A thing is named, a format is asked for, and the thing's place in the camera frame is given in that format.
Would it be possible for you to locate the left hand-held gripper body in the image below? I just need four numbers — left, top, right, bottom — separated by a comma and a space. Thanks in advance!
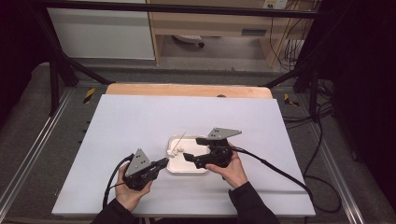
122, 147, 161, 192

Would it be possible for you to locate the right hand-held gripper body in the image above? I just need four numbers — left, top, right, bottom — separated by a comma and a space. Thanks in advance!
195, 127, 243, 170

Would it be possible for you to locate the person's right hand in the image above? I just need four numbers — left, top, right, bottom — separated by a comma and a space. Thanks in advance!
205, 143, 249, 189

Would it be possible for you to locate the person's left hand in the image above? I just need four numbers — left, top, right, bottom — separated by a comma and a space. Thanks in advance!
114, 163, 154, 213

